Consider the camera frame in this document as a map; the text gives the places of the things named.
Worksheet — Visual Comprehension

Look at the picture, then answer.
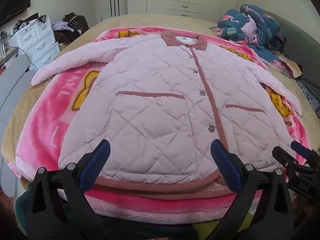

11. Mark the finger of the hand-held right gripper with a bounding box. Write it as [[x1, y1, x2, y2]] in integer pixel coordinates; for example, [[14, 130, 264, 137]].
[[272, 146, 304, 173], [291, 141, 320, 167]]

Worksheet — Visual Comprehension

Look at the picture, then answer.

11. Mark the white drawer cabinet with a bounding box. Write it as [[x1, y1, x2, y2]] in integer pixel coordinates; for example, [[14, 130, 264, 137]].
[[9, 15, 60, 70]]

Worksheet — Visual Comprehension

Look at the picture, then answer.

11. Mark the brown bag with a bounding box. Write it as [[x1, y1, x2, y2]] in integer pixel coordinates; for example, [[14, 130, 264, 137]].
[[62, 12, 89, 32]]

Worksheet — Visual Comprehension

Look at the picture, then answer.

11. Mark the beige bed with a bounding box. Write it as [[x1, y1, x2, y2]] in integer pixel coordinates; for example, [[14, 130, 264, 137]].
[[0, 14, 320, 230]]

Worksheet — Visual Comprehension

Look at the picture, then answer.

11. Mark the striped colourful cloth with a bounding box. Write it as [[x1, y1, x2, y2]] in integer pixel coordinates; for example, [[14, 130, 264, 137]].
[[275, 32, 288, 46]]

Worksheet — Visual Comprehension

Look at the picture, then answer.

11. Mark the grey headboard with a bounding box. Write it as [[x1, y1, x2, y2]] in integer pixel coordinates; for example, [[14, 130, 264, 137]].
[[262, 10, 320, 118]]

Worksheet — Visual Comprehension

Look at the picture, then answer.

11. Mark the pink quilted jacket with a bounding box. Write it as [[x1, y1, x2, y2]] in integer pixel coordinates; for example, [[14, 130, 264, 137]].
[[31, 31, 303, 198]]

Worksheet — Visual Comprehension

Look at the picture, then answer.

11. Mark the pink printed blanket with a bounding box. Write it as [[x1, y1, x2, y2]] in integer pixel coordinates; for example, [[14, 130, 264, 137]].
[[14, 26, 312, 224]]

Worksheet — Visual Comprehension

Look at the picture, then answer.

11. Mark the white door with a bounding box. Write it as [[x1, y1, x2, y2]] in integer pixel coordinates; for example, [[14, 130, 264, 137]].
[[99, 0, 128, 22]]

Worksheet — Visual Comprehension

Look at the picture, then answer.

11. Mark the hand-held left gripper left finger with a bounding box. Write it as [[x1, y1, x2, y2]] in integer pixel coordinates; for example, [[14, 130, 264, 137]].
[[26, 139, 112, 240]]

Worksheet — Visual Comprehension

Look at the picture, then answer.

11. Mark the black television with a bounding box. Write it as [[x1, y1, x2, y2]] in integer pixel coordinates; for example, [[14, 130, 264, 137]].
[[0, 0, 31, 25]]

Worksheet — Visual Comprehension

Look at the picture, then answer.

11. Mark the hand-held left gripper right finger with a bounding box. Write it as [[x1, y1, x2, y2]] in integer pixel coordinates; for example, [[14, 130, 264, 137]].
[[210, 139, 294, 240]]

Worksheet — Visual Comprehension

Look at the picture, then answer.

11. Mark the blue flamingo quilt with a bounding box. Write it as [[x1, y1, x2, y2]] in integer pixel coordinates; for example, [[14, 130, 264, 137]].
[[210, 4, 303, 79]]

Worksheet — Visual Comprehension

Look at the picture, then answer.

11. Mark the pile of clothes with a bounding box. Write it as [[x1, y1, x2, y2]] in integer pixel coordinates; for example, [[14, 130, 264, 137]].
[[51, 21, 83, 44]]

